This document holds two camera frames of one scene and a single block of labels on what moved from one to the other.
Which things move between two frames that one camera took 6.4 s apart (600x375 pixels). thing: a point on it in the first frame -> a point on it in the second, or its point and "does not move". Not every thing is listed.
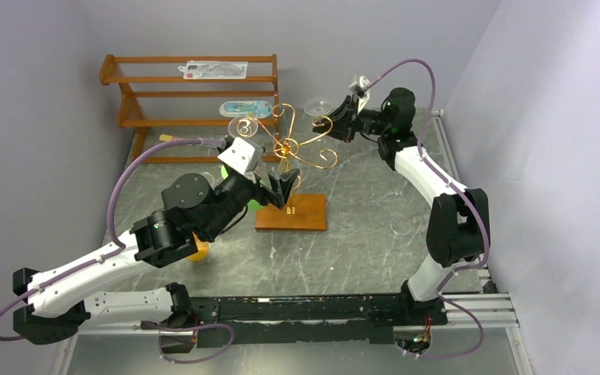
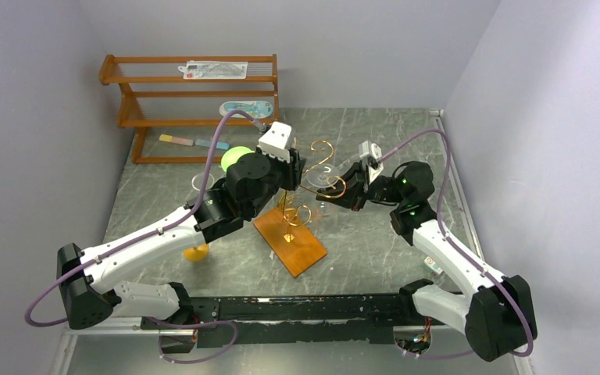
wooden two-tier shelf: x=140 y=125 does not move
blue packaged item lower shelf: x=255 y=108 does not move
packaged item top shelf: x=215 y=69 does not move
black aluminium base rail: x=225 y=321 does not move
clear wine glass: x=319 y=108 -> x=321 y=176
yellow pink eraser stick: x=166 y=137 does not move
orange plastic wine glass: x=203 y=251 does not move
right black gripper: x=345 y=120 -> x=355 y=187
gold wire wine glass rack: x=300 y=212 -> x=280 y=228
